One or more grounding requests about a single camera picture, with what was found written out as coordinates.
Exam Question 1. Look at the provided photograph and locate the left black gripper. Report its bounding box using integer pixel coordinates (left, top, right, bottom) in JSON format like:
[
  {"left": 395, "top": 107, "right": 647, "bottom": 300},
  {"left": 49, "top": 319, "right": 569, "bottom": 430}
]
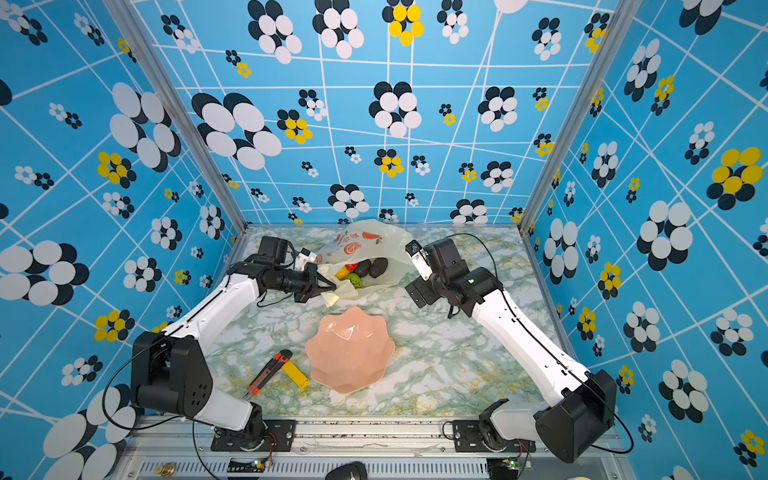
[{"left": 274, "top": 263, "right": 336, "bottom": 303}]

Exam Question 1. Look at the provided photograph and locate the yellow bell pepper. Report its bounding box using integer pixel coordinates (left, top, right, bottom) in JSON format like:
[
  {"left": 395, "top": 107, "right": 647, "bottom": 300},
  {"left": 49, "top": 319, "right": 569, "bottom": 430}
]
[{"left": 336, "top": 266, "right": 354, "bottom": 281}]

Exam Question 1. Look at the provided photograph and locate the translucent printed plastic bag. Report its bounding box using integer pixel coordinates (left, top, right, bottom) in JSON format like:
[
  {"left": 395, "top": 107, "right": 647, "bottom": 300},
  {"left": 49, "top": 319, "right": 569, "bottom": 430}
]
[{"left": 316, "top": 220, "right": 414, "bottom": 307}]

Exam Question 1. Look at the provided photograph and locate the green lime fruit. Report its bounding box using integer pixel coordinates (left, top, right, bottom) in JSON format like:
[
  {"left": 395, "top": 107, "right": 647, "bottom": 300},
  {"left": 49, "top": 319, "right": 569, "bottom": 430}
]
[{"left": 343, "top": 273, "right": 363, "bottom": 289}]

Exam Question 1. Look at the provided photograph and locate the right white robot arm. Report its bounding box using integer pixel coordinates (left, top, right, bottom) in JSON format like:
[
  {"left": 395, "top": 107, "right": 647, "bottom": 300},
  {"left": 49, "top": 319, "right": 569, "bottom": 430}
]
[{"left": 404, "top": 238, "right": 618, "bottom": 463}]

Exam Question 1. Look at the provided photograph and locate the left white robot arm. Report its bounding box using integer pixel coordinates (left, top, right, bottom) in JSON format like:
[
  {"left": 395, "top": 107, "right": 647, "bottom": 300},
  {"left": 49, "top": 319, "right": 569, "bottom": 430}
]
[{"left": 131, "top": 236, "right": 336, "bottom": 443}]

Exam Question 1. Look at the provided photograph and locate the red black utility knife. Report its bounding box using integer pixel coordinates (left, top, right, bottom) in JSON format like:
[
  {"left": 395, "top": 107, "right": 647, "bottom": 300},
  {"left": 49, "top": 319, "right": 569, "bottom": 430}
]
[{"left": 243, "top": 349, "right": 293, "bottom": 400}]

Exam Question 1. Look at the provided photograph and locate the pink scalloped plate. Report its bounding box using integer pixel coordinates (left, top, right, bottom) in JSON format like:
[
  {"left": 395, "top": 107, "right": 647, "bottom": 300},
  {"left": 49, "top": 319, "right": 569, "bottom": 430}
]
[{"left": 305, "top": 306, "right": 395, "bottom": 395}]

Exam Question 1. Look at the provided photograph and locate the yellow rectangular block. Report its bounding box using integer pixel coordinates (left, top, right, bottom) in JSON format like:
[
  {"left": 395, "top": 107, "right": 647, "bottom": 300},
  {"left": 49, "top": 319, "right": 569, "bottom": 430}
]
[{"left": 282, "top": 360, "right": 310, "bottom": 391}]

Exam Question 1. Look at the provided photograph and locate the black round knob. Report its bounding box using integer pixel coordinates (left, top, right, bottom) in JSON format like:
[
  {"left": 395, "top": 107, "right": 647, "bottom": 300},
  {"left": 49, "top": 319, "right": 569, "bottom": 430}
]
[{"left": 325, "top": 461, "right": 368, "bottom": 480}]

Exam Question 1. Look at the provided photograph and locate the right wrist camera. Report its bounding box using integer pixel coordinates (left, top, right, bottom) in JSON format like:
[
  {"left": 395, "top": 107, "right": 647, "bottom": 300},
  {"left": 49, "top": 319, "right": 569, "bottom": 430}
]
[{"left": 405, "top": 240, "right": 435, "bottom": 281}]

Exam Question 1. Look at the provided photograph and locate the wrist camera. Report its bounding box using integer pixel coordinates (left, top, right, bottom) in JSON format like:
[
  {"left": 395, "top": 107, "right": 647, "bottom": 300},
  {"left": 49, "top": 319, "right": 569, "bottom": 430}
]
[
  {"left": 405, "top": 240, "right": 435, "bottom": 281},
  {"left": 254, "top": 236, "right": 318, "bottom": 271}
]

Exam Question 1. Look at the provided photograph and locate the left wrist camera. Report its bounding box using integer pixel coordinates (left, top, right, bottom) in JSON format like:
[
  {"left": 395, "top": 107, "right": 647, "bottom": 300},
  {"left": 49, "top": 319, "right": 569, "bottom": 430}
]
[{"left": 254, "top": 236, "right": 318, "bottom": 271}]

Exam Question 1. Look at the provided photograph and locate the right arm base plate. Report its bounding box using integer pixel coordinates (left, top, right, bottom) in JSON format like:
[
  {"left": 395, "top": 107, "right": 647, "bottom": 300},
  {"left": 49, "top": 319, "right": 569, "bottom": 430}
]
[{"left": 448, "top": 420, "right": 537, "bottom": 454}]

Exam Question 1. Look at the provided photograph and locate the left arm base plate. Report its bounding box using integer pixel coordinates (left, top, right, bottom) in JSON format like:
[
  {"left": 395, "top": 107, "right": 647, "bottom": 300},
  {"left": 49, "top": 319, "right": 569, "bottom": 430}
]
[{"left": 210, "top": 419, "right": 297, "bottom": 453}]

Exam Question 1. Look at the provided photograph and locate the aluminium front rail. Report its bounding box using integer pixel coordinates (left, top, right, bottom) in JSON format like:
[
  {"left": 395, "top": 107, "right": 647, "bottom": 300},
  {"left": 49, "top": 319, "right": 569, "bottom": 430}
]
[{"left": 112, "top": 417, "right": 636, "bottom": 479}]

